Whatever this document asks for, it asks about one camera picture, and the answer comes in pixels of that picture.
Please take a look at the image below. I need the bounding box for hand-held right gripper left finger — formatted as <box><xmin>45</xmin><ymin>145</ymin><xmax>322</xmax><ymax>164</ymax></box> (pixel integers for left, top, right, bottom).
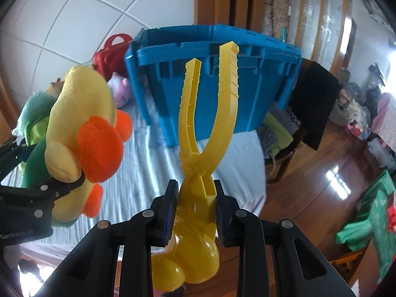
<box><xmin>43</xmin><ymin>179</ymin><xmax>180</xmax><ymax>297</ymax></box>

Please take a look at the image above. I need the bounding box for green cloth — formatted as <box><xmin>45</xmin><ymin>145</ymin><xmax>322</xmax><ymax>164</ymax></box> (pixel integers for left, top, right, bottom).
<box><xmin>337</xmin><ymin>170</ymin><xmax>396</xmax><ymax>285</ymax></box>

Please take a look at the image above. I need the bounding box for black chair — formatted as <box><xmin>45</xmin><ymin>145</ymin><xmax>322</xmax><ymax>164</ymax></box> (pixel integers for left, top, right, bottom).
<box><xmin>288</xmin><ymin>59</ymin><xmax>342</xmax><ymax>150</ymax></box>

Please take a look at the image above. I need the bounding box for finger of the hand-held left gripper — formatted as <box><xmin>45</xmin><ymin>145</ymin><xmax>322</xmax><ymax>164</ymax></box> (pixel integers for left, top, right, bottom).
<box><xmin>0</xmin><ymin>173</ymin><xmax>88</xmax><ymax>222</ymax></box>
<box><xmin>0</xmin><ymin>141</ymin><xmax>36</xmax><ymax>181</ymax></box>

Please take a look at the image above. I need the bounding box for branch wall decoration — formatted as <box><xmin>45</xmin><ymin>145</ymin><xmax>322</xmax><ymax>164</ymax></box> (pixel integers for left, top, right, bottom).
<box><xmin>356</xmin><ymin>0</ymin><xmax>384</xmax><ymax>22</ymax></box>

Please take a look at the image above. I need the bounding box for patterned rolled carpet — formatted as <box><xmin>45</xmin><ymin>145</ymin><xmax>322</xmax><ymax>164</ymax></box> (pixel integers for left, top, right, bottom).
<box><xmin>269</xmin><ymin>0</ymin><xmax>293</xmax><ymax>38</ymax></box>

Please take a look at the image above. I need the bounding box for yellow green book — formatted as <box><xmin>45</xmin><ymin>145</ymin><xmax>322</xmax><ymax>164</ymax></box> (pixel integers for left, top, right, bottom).
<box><xmin>263</xmin><ymin>111</ymin><xmax>294</xmax><ymax>149</ymax></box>

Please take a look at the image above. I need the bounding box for wooden slat partition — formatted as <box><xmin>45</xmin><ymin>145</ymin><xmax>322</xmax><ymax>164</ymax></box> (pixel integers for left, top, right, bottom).
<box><xmin>291</xmin><ymin>0</ymin><xmax>359</xmax><ymax>75</ymax></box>

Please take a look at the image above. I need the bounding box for blue plastic storage crate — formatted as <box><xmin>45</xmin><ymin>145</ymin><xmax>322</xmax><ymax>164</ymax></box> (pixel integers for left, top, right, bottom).
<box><xmin>124</xmin><ymin>23</ymin><xmax>303</xmax><ymax>147</ymax></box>

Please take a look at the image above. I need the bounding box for yellow plastic snowball clamp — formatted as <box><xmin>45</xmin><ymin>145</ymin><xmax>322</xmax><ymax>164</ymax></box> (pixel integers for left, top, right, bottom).
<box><xmin>151</xmin><ymin>41</ymin><xmax>240</xmax><ymax>293</ymax></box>

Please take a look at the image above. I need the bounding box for pink and white round plush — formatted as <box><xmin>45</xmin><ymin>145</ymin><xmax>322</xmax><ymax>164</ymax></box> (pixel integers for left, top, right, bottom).
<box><xmin>107</xmin><ymin>72</ymin><xmax>132</xmax><ymax>109</ymax></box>

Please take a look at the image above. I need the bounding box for yellow duck plush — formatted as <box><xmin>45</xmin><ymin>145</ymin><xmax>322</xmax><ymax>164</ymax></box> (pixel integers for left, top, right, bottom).
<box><xmin>23</xmin><ymin>65</ymin><xmax>134</xmax><ymax>227</ymax></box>

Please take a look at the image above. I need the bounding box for red toy suitcase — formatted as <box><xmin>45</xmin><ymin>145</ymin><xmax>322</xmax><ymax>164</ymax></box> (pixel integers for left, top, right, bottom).
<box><xmin>93</xmin><ymin>33</ymin><xmax>133</xmax><ymax>81</ymax></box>

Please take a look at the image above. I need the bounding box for pile of bags and clothes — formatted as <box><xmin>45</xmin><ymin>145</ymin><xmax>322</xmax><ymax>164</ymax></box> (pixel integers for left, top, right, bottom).
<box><xmin>328</xmin><ymin>63</ymin><xmax>396</xmax><ymax>174</ymax></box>

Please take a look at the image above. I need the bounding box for teal plush with tan head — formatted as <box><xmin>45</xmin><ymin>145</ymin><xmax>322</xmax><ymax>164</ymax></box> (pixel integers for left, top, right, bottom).
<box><xmin>12</xmin><ymin>79</ymin><xmax>67</xmax><ymax>137</ymax></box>

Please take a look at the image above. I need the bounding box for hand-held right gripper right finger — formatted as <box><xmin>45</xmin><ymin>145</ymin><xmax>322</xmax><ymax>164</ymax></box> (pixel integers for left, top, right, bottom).
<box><xmin>213</xmin><ymin>179</ymin><xmax>356</xmax><ymax>297</ymax></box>

